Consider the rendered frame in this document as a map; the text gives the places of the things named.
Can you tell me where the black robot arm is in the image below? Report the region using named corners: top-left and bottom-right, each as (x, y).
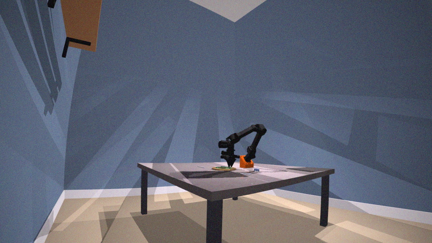
top-left (218, 124), bottom-right (267, 162)

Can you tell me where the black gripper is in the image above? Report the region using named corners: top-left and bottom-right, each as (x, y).
top-left (221, 148), bottom-right (240, 167)

